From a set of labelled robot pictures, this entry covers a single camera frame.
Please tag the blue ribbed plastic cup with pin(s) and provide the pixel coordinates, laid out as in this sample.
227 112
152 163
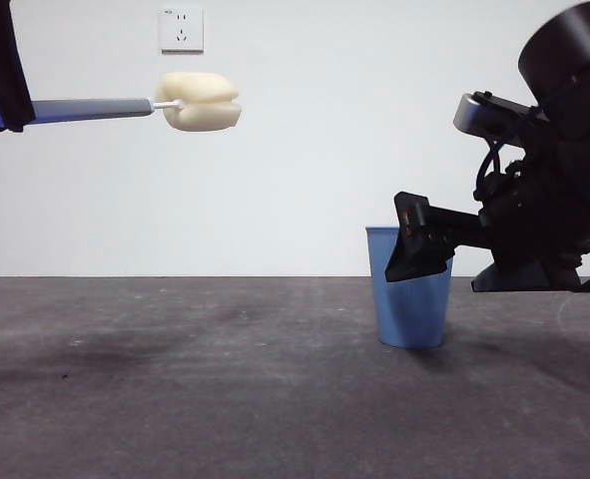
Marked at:
414 312

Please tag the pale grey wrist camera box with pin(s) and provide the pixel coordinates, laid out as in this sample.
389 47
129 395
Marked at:
476 117

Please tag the white wall socket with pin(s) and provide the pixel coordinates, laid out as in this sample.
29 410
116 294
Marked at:
182 30

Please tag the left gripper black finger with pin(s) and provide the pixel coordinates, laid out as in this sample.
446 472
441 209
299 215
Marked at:
0 60

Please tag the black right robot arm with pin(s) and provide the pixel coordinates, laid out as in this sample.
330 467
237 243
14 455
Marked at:
564 55

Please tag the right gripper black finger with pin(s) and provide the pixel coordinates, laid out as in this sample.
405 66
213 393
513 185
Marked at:
529 277
419 252

